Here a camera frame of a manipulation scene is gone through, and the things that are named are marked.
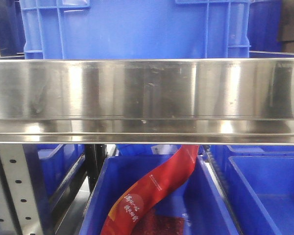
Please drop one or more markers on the blue bin lower centre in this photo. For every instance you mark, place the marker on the blue bin lower centre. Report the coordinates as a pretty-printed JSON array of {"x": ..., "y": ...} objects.
[{"x": 196, "y": 208}]

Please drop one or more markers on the blue bin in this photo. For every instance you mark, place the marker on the blue bin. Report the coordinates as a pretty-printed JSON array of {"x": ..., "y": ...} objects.
[
  {"x": 259, "y": 183},
  {"x": 56, "y": 160},
  {"x": 196, "y": 208}
]

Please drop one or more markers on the blue bin lower left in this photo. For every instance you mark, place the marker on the blue bin lower left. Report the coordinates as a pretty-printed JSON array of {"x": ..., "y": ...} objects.
[{"x": 56, "y": 160}]

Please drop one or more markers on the blue bin lower right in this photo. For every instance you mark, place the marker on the blue bin lower right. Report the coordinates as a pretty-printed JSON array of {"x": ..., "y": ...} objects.
[{"x": 259, "y": 183}]

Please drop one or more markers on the red snack package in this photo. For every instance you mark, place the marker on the red snack package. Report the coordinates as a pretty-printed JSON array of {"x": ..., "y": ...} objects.
[{"x": 145, "y": 193}]

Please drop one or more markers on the large blue crate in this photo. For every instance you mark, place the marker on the large blue crate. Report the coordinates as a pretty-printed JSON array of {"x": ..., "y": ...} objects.
[{"x": 135, "y": 29}]

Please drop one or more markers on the stainless steel shelf rail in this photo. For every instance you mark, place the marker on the stainless steel shelf rail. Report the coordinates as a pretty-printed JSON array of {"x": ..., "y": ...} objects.
[{"x": 203, "y": 101}]

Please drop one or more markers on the perforated steel upright post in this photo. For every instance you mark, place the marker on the perforated steel upright post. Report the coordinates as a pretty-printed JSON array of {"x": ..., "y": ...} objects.
[{"x": 24, "y": 204}]

